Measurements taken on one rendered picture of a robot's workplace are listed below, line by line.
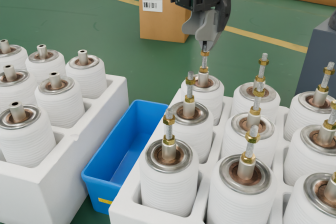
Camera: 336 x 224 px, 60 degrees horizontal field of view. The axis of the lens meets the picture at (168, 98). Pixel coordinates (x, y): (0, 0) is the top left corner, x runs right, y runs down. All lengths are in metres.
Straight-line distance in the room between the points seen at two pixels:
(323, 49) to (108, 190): 0.67
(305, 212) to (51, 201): 0.44
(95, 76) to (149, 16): 0.81
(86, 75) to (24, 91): 0.14
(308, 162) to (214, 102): 0.22
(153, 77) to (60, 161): 0.66
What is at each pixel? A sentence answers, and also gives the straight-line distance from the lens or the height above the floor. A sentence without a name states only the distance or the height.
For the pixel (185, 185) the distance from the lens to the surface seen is 0.46.
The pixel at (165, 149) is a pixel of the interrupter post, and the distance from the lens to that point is 0.45.
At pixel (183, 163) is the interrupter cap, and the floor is 0.25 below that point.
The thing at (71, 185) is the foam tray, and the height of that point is 0.09.
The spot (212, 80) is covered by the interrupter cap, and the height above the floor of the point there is 0.25.
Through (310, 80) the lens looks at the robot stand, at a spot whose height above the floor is 0.15.
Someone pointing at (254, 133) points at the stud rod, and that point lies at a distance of 0.40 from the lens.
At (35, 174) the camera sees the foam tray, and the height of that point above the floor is 0.18.
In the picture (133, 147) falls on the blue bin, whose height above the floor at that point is 0.00.
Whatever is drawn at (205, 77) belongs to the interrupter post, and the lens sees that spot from 0.63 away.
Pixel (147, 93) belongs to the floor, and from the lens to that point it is 1.08.
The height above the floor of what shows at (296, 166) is 0.21.
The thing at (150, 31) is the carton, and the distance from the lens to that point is 1.52.
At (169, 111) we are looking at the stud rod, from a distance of 0.41.
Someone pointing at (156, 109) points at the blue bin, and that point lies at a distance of 0.82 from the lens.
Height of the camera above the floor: 0.58
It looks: 34 degrees down
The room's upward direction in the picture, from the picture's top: straight up
